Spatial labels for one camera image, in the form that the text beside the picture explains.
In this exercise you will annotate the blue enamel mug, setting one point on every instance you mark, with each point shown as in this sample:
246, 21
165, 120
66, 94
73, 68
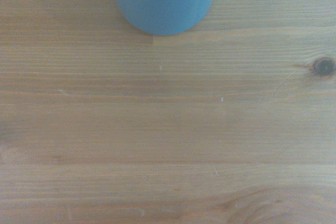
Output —
162, 9

